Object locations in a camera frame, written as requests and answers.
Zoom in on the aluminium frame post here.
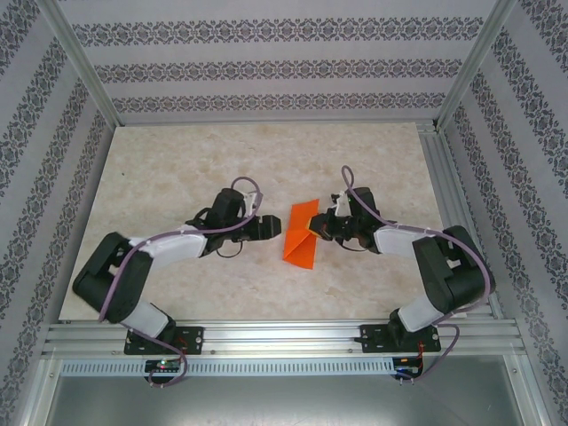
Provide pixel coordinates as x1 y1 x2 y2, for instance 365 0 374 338
437 0 518 130
38 0 123 128

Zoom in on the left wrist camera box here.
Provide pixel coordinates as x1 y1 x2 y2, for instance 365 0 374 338
242 190 262 215

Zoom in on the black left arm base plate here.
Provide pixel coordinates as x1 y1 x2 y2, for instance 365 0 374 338
123 326 205 356

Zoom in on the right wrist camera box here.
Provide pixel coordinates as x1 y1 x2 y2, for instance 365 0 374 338
330 191 352 217

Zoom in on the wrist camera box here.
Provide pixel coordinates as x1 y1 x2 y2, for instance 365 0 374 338
242 190 262 215
330 191 352 217

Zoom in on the left controller circuit board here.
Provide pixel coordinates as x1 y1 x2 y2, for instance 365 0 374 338
145 359 181 373

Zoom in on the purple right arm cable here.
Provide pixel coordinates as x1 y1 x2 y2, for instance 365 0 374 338
340 165 496 386

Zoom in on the slotted grey cable duct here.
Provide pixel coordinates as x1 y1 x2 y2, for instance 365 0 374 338
59 358 396 376

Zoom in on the orange paper sheet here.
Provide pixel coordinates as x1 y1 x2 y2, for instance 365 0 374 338
282 198 321 271

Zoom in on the controller circuit board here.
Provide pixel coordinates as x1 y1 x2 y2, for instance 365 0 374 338
145 359 181 373
394 357 425 374

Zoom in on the grey metal panel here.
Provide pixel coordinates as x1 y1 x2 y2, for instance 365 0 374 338
46 375 540 426

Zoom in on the right controller circuit board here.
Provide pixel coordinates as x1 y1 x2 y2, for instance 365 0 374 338
394 357 425 374

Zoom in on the long aluminium mounting rail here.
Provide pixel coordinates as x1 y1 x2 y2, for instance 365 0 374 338
42 319 523 356

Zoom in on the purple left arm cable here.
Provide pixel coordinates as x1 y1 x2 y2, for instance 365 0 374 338
98 176 263 390

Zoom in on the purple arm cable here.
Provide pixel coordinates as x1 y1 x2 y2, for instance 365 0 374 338
340 165 496 386
98 176 263 390

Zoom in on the aluminium side rail profile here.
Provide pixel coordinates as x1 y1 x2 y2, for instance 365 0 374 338
416 123 505 320

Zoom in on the aluminium frame beam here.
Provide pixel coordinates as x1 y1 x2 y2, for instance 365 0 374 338
24 357 63 426
505 354 547 426

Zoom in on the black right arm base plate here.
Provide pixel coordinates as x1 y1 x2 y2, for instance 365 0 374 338
359 323 443 355

